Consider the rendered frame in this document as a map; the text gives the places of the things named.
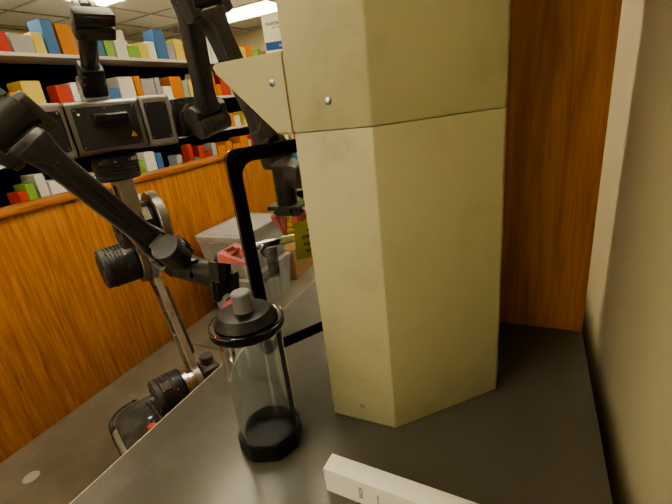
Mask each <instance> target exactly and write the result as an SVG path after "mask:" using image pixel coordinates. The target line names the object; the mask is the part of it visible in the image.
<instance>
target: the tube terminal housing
mask: <svg viewBox="0 0 672 504"><path fill-rule="evenodd" d="M276 6H277V13H278V20H279V27H280V34H281V41H282V48H283V55H284V62H285V69H286V75H287V82H288V89H289V96H290V103H291V110H292V117H293V124H294V131H295V133H296V134H295V140H296V147H297V154H298V161H299V168H300V175H301V181H302V188H303V195H304V202H305V209H306V216H307V223H308V230H309V237H310V244H311V251H312V257H313V264H314V271H315V278H316V285H317V292H318V299H319V306H320V313H321V320H322V327H323V333H324V340H325V347H326V354H327V361H328V368H329V375H330V382H331V389H332V396H333V403H334V409H335V413H339V414H343V415H347V416H351V417H355V418H359V419H363V420H367V421H371V422H375V423H379V424H382V425H386V426H390V427H394V428H396V427H399V426H402V425H404V424H407V423H409V422H412V421H414V420H417V419H420V418H422V417H425V416H427V415H430V414H432V413H435V412H438V411H440V410H443V409H445V408H448V407H450V406H453V405H456V404H458V403H461V402H463V401H466V400H468V399H471V398H474V397H476V396H479V395H481V394H484V393H486V392H489V391H492V390H494V389H496V382H497V374H498V346H499V319H500V292H501V264H502V237H503V210H504V182H505V155H506V127H507V106H506V105H507V99H508V72H509V44H510V17H511V0H276Z"/></svg>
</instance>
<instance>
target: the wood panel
mask: <svg viewBox="0 0 672 504"><path fill-rule="evenodd" d="M621 8H622V0H511V17H510V44H509V72H508V99H507V105H506V106H507V127H506V155H505V182H504V210H503V237H502V264H501V292H500V319H499V322H505V323H513V324H521V325H530V326H538V327H546V328H555V329H563V330H571V331H580V332H582V327H583V319H584V311H585V303H586V294H587V286H588V278H589V270H590V262H591V253H592V245H593V237H594V229H595V221H596V213H597V204H598V196H599V188H600V180H601V172H602V163H603V155H604V147H605V139H606V131H607V122H608V114H609V106H610V98H611V90H612V81H613V73H614V65H615V57H616V49H617V40H618V32H619V24H620V16H621Z"/></svg>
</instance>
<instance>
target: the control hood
mask: <svg viewBox="0 0 672 504"><path fill-rule="evenodd" d="M213 70H214V71H215V74H216V75H217V76H218V77H220V78H221V79H222V80H223V81H224V82H225V83H226V84H227V85H228V86H229V87H230V88H231V89H232V90H233V91H234V92H235V93H236V94H237V95H238V96H239V97H240V98H241V99H243V100H244V101H245V102H246V103H247V104H248V105H249V106H250V107H251V108H252V109H253V110H254V111H255V112H256V113H257V114H258V115H259V116H260V117H261V118H262V119H263V120H264V121H266V122H267V123H268V124H269V125H270V126H271V127H272V128H273V129H274V130H275V131H276V132H277V133H280V134H281V135H284V134H294V133H295V131H294V124H293V117H292V110H291V103H290V96H289V89H288V82H287V75H286V69H285V62H284V55H283V51H277V52H272V53H267V54H262V55H257V56H252V57H246V58H241V59H236V60H231V61H226V62H221V63H216V64H214V66H213Z"/></svg>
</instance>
